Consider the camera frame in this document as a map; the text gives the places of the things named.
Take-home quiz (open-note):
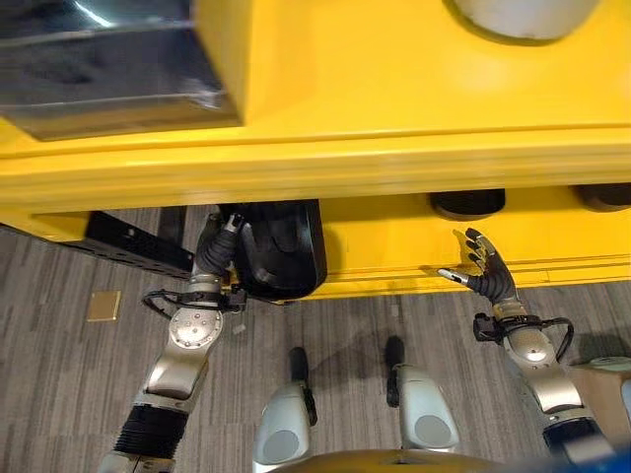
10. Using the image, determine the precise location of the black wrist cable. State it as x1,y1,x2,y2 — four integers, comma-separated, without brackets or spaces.
540,316,576,367
141,289,198,317

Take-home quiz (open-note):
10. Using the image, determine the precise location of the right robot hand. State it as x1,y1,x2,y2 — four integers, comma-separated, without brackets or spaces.
438,227,518,307

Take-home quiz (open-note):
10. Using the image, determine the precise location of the yellow metal shelf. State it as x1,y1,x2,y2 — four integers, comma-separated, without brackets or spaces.
0,0,631,303

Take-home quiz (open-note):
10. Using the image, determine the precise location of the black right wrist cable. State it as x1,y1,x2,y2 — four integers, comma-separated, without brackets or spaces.
540,316,576,367

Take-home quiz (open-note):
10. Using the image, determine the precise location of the white green label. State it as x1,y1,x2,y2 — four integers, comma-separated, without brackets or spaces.
589,355,631,373

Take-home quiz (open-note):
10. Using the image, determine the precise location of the black metal shelf beam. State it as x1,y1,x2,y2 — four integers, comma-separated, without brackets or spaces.
86,206,196,281

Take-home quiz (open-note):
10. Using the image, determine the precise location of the shiny black box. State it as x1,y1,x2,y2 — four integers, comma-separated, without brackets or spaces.
0,0,244,142

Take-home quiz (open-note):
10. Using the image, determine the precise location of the blue plastic box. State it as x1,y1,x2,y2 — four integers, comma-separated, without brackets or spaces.
574,433,631,473

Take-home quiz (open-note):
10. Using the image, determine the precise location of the cardboard box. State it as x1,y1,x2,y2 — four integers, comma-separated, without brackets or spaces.
569,358,631,444

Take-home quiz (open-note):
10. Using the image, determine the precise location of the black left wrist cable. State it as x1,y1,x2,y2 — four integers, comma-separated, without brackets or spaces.
141,289,198,317

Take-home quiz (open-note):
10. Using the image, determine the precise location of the black sole-shaped part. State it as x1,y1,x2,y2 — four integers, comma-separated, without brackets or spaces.
218,199,328,302
427,188,508,222
569,182,631,213

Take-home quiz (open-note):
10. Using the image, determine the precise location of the grey rounded part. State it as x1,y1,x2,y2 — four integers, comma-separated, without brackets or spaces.
443,0,600,46

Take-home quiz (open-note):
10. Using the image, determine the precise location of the brass floor plate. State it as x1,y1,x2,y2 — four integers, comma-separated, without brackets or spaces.
86,290,122,323

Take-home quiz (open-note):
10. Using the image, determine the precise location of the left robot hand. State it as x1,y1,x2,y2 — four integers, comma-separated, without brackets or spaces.
190,212,246,281

